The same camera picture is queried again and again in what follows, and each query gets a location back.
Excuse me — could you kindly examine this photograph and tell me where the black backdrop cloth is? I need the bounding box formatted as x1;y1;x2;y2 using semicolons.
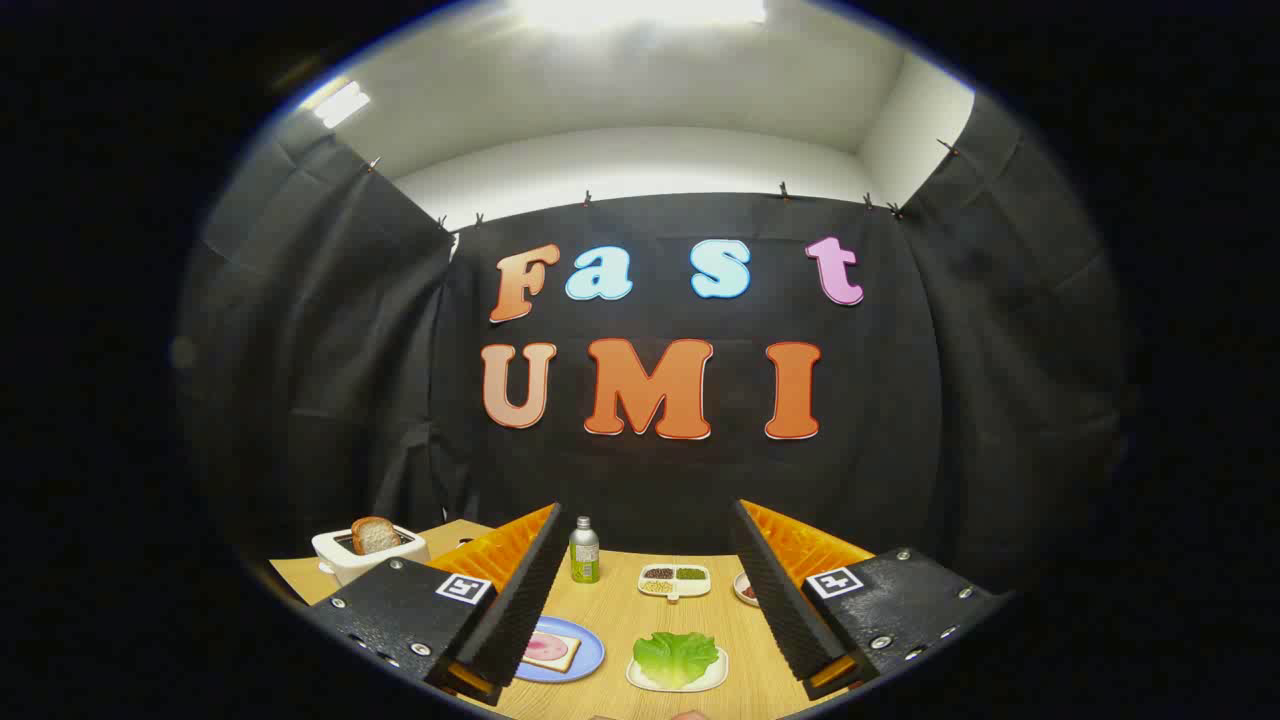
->
175;95;1136;591

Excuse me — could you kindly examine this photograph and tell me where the white bread slice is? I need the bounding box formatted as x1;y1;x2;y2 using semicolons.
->
520;630;582;674

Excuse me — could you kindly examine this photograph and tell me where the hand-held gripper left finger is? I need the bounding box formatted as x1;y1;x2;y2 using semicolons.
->
308;502;573;707

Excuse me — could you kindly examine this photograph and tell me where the toasted bread slice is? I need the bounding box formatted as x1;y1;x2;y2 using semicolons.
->
351;516;402;556

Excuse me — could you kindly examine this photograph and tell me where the blue round plate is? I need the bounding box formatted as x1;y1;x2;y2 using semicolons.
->
515;615;606;684

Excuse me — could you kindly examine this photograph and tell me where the white rounded plate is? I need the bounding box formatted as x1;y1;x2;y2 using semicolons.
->
626;645;730;694

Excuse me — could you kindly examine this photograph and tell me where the silver bottle with green label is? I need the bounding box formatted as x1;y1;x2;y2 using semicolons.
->
569;516;601;584

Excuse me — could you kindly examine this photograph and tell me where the small ceiling light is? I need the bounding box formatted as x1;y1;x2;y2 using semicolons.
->
310;80;371;129

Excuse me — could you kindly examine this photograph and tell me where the white toaster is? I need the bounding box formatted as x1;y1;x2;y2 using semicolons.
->
312;524;431;588

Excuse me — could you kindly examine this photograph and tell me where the large ceiling light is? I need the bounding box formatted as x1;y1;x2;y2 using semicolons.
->
510;0;766;31

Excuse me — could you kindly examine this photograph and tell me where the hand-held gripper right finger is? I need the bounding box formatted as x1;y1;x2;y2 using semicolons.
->
730;498;1011;701

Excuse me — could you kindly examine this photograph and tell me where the green lettuce leaf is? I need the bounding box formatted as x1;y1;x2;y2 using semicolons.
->
633;631;720;690

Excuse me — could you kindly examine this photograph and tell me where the white divided dish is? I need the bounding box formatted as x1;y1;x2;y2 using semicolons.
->
638;563;712;603

